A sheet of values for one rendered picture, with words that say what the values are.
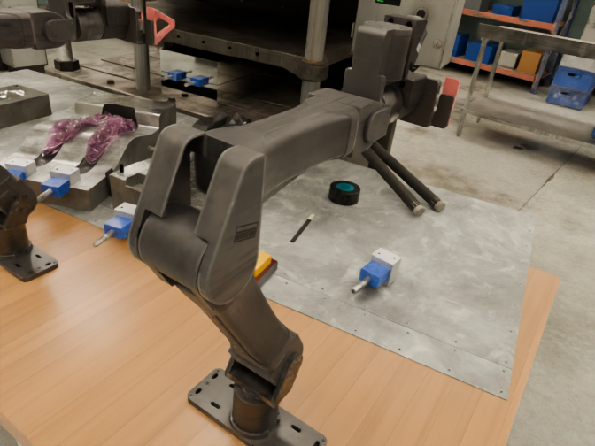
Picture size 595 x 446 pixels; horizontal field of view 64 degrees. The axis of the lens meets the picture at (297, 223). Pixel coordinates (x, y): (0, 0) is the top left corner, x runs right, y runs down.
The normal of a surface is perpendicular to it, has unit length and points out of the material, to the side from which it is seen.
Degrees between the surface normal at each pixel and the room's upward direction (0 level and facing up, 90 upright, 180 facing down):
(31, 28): 87
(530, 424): 0
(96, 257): 0
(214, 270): 90
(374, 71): 89
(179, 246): 52
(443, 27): 90
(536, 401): 0
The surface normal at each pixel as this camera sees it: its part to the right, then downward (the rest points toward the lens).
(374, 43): -0.56, 0.37
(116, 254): 0.10, -0.85
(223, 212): -0.46, -0.04
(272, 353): 0.73, 0.27
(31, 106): 0.88, 0.31
